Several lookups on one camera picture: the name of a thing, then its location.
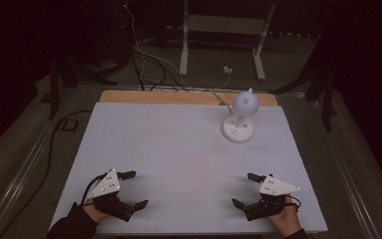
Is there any black floor cable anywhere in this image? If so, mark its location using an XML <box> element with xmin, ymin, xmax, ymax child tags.
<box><xmin>0</xmin><ymin>110</ymin><xmax>94</xmax><ymax>239</ymax></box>

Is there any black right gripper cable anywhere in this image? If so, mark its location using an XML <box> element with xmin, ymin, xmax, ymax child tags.
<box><xmin>286</xmin><ymin>194</ymin><xmax>302</xmax><ymax>212</ymax></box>

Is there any white desk lamp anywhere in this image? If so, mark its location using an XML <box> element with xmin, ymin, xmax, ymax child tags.
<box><xmin>221</xmin><ymin>88</ymin><xmax>261</xmax><ymax>144</ymax></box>

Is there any pale blue table mat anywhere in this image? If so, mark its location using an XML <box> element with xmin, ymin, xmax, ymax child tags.
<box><xmin>49</xmin><ymin>102</ymin><xmax>329</xmax><ymax>235</ymax></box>

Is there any white metal stand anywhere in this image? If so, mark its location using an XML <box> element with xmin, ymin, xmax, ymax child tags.
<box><xmin>178</xmin><ymin>0</ymin><xmax>277</xmax><ymax>82</ymax></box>

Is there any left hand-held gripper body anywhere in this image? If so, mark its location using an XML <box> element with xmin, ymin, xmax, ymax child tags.
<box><xmin>86</xmin><ymin>168</ymin><xmax>136</xmax><ymax>223</ymax></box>

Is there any black floor box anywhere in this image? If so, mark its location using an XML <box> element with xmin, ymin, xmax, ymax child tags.
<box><xmin>57</xmin><ymin>118</ymin><xmax>80</xmax><ymax>132</ymax></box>

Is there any black tripod stand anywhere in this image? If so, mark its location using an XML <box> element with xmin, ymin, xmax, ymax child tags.
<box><xmin>268</xmin><ymin>33</ymin><xmax>338</xmax><ymax>132</ymax></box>
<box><xmin>47</xmin><ymin>39</ymin><xmax>119</xmax><ymax>120</ymax></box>

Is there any person's right hand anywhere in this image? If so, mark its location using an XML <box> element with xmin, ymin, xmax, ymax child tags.
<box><xmin>266</xmin><ymin>194</ymin><xmax>303</xmax><ymax>239</ymax></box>

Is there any aluminium floor rail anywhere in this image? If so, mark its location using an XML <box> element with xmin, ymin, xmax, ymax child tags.
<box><xmin>0</xmin><ymin>123</ymin><xmax>66</xmax><ymax>239</ymax></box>
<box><xmin>309</xmin><ymin>99</ymin><xmax>382</xmax><ymax>239</ymax></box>

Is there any person's left hand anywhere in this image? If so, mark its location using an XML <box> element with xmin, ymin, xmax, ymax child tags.
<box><xmin>83</xmin><ymin>198</ymin><xmax>109</xmax><ymax>224</ymax></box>

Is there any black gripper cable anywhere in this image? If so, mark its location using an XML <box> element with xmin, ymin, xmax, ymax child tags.
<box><xmin>286</xmin><ymin>194</ymin><xmax>302</xmax><ymax>212</ymax></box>
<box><xmin>80</xmin><ymin>172</ymin><xmax>108</xmax><ymax>206</ymax></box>

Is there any black cable bundle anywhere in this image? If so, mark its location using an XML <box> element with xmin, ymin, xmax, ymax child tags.
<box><xmin>129</xmin><ymin>46</ymin><xmax>190</xmax><ymax>93</ymax></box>

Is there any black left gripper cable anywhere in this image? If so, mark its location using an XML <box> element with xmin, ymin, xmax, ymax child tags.
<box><xmin>80</xmin><ymin>172</ymin><xmax>108</xmax><ymax>206</ymax></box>

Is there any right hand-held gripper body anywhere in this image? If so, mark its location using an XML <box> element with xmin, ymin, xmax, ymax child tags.
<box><xmin>244</xmin><ymin>174</ymin><xmax>301</xmax><ymax>222</ymax></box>

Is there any white lamp cable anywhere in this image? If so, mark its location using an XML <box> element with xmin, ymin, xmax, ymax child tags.
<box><xmin>202</xmin><ymin>71</ymin><xmax>235</xmax><ymax>116</ymax></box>

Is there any thin white cable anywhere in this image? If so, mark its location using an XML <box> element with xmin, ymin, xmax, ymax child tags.
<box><xmin>124</xmin><ymin>0</ymin><xmax>183</xmax><ymax>88</ymax></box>

